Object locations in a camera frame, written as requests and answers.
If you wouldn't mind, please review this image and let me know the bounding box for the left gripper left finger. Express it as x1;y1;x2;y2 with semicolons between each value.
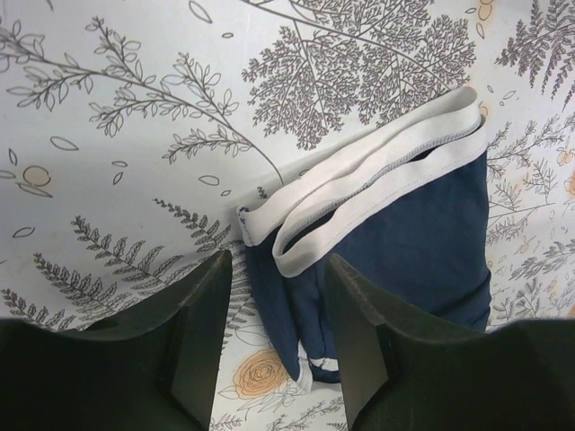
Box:
1;251;232;430

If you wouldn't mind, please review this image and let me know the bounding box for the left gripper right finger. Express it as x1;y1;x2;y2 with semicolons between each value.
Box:
325;255;574;430

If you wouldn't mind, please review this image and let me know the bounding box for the navy white-trimmed underwear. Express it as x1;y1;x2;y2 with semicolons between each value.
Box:
237;86;491;391

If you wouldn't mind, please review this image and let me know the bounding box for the floral table mat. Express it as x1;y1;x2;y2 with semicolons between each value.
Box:
1;1;574;430

